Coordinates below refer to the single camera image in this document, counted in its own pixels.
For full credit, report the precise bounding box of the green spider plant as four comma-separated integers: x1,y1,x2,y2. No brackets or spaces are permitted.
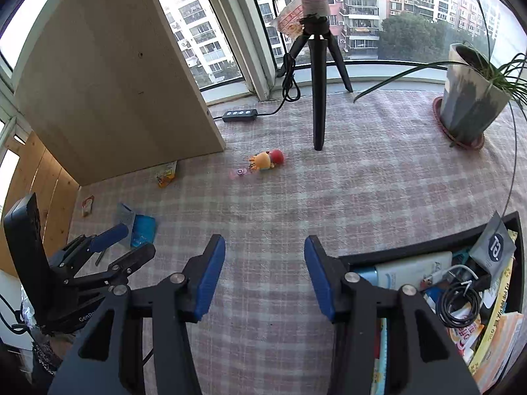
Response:
353,0,527,223

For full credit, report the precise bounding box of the black storage box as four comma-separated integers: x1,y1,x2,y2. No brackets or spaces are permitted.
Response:
340,211,526,394

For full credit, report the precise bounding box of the white booklet in box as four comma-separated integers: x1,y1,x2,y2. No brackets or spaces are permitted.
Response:
374,251,452,291

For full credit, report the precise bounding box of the red white snack packet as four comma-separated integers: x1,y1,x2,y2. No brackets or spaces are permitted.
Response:
81,195,95,218

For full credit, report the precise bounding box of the grey foil packet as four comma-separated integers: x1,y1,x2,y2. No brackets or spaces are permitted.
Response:
115,202,136,233

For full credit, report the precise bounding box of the orange red toy figure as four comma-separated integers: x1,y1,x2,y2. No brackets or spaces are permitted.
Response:
249,149,285,171

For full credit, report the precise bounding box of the left human hand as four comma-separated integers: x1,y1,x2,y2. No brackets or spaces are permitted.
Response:
31,333,76,390

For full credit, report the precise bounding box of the black tripod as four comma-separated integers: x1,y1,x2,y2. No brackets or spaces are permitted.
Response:
290,0,353,151

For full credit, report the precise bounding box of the black USB cable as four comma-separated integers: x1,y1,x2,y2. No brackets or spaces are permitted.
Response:
435,279,483,330

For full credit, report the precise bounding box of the yellow orange book in box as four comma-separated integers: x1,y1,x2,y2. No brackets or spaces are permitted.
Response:
469,254,526,393

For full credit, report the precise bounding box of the orange white snack packet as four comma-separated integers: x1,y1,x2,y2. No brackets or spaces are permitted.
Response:
155,161,178,188

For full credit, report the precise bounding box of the wooden cabinet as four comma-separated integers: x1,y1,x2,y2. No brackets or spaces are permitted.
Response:
13,0,225,186

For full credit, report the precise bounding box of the grey sachet in box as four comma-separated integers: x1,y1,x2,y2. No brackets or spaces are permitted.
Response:
469,211,515,283

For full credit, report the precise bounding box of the grey plant pot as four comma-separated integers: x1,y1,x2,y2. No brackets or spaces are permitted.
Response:
439,44,511,145

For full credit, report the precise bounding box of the pink plaid tablecloth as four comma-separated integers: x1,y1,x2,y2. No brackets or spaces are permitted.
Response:
69,89,526,394

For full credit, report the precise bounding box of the red white packet in box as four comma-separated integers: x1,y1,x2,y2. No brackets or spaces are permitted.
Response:
448,315,485,365

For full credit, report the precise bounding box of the grey metal stick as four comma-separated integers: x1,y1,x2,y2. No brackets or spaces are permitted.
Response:
95,249,107,267

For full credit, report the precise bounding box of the small silver pink charm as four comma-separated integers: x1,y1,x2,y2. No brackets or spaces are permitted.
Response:
229,168,252,180

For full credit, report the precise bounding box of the black inline remote control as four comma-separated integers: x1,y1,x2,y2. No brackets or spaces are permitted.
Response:
222,109,258,123

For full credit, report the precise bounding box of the blue foil packet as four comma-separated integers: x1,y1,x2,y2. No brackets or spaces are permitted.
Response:
130,215,157,248

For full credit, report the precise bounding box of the red pot saucer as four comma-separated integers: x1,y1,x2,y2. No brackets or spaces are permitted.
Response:
431,95,486,151

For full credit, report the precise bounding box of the black tripod power cable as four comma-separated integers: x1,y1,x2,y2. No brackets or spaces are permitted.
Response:
212,0,302,122

